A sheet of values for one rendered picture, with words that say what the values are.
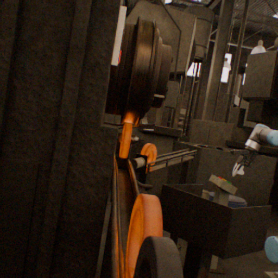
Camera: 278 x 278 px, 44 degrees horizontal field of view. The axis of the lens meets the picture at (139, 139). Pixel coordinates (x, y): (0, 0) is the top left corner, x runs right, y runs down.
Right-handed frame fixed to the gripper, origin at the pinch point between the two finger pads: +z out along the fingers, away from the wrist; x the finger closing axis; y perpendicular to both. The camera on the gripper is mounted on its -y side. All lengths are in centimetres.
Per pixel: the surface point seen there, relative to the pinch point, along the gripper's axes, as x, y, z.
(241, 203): 30.0, 29.6, 15.5
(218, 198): 2.8, 0.7, 18.7
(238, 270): 8, 41, 56
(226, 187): -4.7, -1.7, 9.5
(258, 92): 256, 80, -127
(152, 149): -15, -57, 11
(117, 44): -108, -97, -14
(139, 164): -28, -61, 22
